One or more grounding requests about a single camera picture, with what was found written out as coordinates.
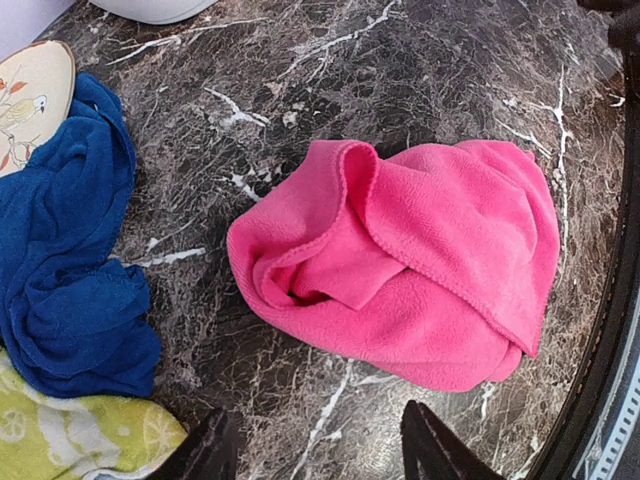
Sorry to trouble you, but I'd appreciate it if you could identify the white slotted cable duct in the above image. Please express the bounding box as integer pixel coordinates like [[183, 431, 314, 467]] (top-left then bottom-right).
[[570, 361, 639, 479]]

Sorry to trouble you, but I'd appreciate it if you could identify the yellow green patterned towel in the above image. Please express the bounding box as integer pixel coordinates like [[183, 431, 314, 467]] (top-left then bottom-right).
[[1, 350, 187, 479]]

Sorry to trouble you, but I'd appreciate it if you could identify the black front rail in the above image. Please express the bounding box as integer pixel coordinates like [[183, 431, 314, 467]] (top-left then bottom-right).
[[528, 25, 639, 479]]

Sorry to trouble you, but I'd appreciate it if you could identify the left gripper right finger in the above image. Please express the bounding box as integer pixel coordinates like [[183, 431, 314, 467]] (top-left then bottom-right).
[[400, 400, 503, 480]]

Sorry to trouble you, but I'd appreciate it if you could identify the blue towel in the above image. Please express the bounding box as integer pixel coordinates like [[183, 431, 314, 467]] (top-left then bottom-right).
[[1, 73, 161, 398]]

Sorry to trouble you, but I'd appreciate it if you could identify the white plastic tub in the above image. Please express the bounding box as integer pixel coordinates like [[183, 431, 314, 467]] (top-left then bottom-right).
[[90, 0, 218, 25]]

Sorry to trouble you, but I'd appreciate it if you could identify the pink towel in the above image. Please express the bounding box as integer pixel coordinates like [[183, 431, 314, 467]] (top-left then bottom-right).
[[227, 140, 560, 392]]

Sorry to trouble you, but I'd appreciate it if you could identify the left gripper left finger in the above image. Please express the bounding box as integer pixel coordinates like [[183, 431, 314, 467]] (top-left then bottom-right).
[[158, 408, 239, 480]]

